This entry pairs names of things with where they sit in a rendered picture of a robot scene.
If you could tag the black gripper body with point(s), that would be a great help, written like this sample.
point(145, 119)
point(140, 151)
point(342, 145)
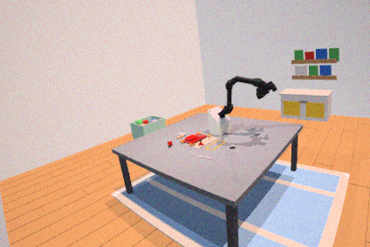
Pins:
point(259, 95)

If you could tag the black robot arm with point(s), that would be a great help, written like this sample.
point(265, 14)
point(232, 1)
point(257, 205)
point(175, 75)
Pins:
point(262, 87)

